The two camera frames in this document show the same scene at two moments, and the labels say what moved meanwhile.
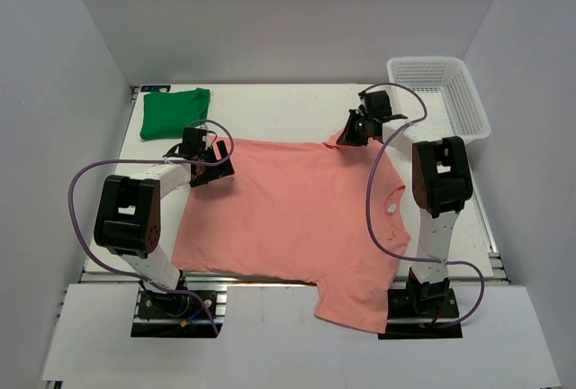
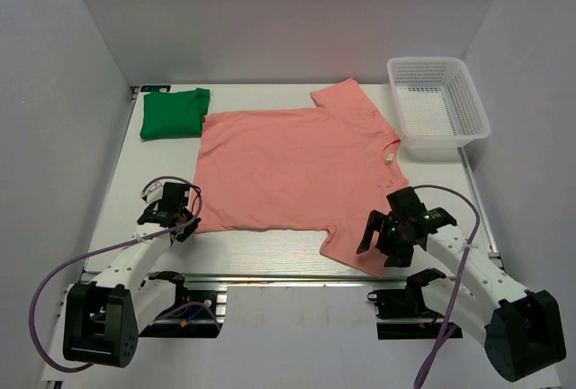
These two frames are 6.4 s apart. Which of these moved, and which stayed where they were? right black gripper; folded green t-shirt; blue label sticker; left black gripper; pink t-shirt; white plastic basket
Moved: left black gripper; pink t-shirt; right black gripper
Stayed: white plastic basket; blue label sticker; folded green t-shirt
